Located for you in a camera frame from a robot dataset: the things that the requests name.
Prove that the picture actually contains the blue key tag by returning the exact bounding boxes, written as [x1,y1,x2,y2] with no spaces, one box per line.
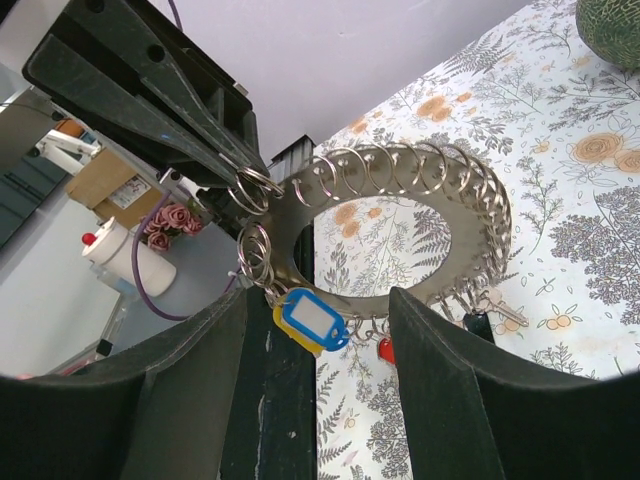
[282,288,349,352]

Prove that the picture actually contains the black tag key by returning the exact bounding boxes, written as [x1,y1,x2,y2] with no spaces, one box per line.
[463,311,495,344]

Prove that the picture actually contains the green textured ball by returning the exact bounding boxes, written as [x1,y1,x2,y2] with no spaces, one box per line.
[575,0,639,70]

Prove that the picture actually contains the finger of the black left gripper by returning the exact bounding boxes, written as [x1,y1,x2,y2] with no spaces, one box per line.
[22,0,269,189]

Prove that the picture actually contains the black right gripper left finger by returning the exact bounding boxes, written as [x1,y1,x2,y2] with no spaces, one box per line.
[1,290,247,479]

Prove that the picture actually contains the floral patterned mat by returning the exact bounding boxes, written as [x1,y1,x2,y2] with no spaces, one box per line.
[314,1,639,479]

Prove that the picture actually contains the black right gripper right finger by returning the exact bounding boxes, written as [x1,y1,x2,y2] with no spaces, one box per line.
[389,288,639,479]

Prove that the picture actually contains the background cardboard box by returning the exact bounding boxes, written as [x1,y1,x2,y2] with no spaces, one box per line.
[65,149,162,229]

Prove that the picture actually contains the yellow key tag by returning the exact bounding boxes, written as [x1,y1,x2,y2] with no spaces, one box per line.
[272,305,324,358]

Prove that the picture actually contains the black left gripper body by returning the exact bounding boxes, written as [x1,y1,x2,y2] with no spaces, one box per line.
[0,0,251,166]

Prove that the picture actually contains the pink artificial roses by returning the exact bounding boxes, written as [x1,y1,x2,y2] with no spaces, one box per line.
[142,203,204,252]

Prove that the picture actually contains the white bottle red cap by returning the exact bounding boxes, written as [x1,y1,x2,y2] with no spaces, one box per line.
[81,217,177,297]

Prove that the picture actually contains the red key tag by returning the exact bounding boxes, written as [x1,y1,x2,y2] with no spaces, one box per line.
[377,338,395,365]

